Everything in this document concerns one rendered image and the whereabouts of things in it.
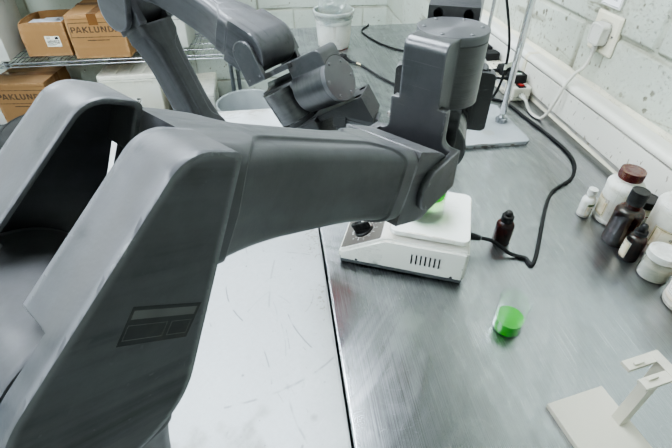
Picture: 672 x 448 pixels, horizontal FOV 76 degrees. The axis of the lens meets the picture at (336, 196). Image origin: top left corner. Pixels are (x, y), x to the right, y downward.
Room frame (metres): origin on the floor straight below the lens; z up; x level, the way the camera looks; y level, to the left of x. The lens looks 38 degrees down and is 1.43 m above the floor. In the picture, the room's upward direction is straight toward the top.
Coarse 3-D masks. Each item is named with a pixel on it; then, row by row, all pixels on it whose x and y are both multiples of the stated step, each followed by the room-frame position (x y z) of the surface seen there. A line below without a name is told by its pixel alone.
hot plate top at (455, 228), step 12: (456, 204) 0.54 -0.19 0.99; (468, 204) 0.54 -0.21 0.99; (444, 216) 0.51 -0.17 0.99; (456, 216) 0.51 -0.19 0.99; (468, 216) 0.51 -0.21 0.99; (396, 228) 0.49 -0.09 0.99; (408, 228) 0.49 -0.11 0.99; (420, 228) 0.49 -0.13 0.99; (432, 228) 0.49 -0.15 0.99; (444, 228) 0.49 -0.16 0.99; (456, 228) 0.49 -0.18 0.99; (468, 228) 0.49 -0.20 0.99; (432, 240) 0.47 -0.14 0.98; (444, 240) 0.46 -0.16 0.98; (456, 240) 0.46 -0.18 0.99; (468, 240) 0.46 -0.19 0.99
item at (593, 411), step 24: (624, 360) 0.24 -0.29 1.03; (648, 360) 0.24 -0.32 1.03; (648, 384) 0.22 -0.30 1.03; (552, 408) 0.25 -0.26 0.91; (576, 408) 0.25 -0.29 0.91; (600, 408) 0.25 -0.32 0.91; (624, 408) 0.24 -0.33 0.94; (576, 432) 0.23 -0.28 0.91; (600, 432) 0.23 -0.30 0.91; (624, 432) 0.23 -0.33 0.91
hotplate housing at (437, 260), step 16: (384, 224) 0.52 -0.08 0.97; (384, 240) 0.48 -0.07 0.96; (400, 240) 0.48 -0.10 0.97; (416, 240) 0.48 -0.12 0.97; (352, 256) 0.49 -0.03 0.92; (368, 256) 0.49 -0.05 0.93; (384, 256) 0.48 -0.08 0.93; (400, 256) 0.47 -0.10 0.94; (416, 256) 0.47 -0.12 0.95; (432, 256) 0.46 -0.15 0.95; (448, 256) 0.46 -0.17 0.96; (464, 256) 0.45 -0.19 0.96; (416, 272) 0.47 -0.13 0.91; (432, 272) 0.46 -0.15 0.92; (448, 272) 0.45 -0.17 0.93; (464, 272) 0.45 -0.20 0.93
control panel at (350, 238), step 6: (372, 222) 0.54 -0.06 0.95; (378, 222) 0.53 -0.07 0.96; (384, 222) 0.52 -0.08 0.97; (348, 228) 0.55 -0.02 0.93; (378, 228) 0.51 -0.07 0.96; (348, 234) 0.53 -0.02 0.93; (354, 234) 0.52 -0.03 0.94; (372, 234) 0.51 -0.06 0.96; (378, 234) 0.50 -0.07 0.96; (348, 240) 0.51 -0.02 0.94; (354, 240) 0.51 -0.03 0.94; (360, 240) 0.50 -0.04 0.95; (366, 240) 0.50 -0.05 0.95; (342, 246) 0.51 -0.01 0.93
